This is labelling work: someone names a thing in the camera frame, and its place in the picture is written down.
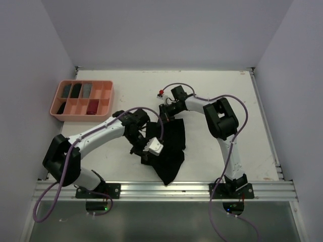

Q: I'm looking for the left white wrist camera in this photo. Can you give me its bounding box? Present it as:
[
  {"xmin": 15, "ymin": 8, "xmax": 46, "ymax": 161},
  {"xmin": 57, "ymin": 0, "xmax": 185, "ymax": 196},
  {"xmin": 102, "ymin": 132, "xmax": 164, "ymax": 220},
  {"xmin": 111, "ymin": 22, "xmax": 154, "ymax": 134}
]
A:
[{"xmin": 143, "ymin": 137, "xmax": 164, "ymax": 156}]

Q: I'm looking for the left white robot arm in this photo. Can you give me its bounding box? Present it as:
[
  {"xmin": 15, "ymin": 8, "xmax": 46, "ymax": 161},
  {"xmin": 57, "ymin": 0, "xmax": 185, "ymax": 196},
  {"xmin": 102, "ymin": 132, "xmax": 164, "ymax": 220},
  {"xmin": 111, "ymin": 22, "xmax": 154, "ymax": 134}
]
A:
[{"xmin": 42, "ymin": 109, "xmax": 150, "ymax": 198}]

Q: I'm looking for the pink divided organizer tray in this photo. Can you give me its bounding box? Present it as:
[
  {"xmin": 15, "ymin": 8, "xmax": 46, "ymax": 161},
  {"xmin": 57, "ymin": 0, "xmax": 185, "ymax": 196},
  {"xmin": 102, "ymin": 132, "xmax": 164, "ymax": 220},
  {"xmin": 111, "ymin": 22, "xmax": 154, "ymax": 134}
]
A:
[{"xmin": 49, "ymin": 80, "xmax": 114, "ymax": 122}]

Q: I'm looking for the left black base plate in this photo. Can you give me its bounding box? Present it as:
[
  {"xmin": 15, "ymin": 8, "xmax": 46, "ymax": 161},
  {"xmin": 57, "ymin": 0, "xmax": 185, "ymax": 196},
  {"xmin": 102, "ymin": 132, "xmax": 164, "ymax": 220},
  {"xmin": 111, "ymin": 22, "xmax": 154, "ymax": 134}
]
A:
[{"xmin": 75, "ymin": 183, "xmax": 121, "ymax": 199}]

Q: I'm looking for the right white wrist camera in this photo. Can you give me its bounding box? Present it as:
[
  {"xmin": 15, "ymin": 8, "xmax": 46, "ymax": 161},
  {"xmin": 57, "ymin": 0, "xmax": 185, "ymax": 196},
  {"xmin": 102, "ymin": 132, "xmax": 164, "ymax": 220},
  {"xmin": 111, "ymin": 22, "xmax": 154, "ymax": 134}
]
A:
[{"xmin": 157, "ymin": 90, "xmax": 168, "ymax": 100}]

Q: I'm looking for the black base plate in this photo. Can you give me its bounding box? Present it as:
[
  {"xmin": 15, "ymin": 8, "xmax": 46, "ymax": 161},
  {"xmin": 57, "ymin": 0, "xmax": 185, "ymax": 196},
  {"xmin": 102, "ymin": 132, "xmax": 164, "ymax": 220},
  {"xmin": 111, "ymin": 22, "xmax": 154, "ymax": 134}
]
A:
[
  {"xmin": 75, "ymin": 183, "xmax": 121, "ymax": 199},
  {"xmin": 208, "ymin": 176, "xmax": 255, "ymax": 199}
]

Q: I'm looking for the dark red rolled underwear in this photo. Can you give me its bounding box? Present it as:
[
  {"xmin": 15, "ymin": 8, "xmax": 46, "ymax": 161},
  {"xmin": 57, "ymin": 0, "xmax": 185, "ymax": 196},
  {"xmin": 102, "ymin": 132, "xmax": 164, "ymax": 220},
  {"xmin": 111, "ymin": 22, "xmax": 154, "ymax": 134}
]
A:
[{"xmin": 86, "ymin": 99, "xmax": 99, "ymax": 115}]

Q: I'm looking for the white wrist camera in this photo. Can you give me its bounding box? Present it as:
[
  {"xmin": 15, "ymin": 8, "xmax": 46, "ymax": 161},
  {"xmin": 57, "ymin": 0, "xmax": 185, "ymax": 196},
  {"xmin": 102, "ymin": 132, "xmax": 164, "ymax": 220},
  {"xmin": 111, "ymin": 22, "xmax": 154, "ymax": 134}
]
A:
[
  {"xmin": 143, "ymin": 137, "xmax": 164, "ymax": 156},
  {"xmin": 157, "ymin": 90, "xmax": 168, "ymax": 100}
]

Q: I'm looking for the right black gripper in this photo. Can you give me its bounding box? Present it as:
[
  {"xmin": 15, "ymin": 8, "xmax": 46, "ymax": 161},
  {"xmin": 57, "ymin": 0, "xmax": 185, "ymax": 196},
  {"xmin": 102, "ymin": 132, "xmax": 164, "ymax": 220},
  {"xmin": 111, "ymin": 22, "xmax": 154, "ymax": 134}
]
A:
[{"xmin": 156, "ymin": 102, "xmax": 183, "ymax": 127}]

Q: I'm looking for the grey striped rolled underwear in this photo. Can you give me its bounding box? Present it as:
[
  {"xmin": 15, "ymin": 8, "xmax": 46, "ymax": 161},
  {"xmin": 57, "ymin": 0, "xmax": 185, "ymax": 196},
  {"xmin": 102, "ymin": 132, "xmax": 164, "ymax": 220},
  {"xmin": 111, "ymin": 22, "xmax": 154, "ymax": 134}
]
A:
[{"xmin": 61, "ymin": 84, "xmax": 72, "ymax": 98}]

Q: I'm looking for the aluminium mounting rail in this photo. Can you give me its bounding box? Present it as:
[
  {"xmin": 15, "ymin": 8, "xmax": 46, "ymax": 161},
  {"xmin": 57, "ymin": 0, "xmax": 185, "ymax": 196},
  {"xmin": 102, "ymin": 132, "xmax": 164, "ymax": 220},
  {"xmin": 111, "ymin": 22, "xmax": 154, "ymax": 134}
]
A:
[{"xmin": 32, "ymin": 180, "xmax": 299, "ymax": 202}]

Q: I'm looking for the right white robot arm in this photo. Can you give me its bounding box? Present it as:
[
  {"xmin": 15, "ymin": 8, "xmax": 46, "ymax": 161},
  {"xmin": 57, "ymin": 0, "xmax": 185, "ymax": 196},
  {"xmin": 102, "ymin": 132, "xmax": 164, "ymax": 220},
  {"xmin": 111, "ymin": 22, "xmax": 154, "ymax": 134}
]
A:
[{"xmin": 157, "ymin": 85, "xmax": 248, "ymax": 198}]

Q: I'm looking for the grey striped underwear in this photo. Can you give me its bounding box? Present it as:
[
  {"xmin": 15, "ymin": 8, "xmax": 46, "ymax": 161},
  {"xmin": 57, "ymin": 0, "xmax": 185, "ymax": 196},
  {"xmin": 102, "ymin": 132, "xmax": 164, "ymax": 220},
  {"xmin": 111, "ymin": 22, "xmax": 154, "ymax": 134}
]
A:
[
  {"xmin": 82, "ymin": 83, "xmax": 92, "ymax": 98},
  {"xmin": 61, "ymin": 84, "xmax": 72, "ymax": 98}
]

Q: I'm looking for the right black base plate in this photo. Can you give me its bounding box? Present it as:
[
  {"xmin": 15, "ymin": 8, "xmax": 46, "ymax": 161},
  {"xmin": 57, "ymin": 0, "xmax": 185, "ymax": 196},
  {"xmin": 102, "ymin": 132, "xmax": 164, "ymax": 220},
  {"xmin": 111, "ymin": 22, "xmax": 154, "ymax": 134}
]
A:
[{"xmin": 208, "ymin": 176, "xmax": 255, "ymax": 199}]

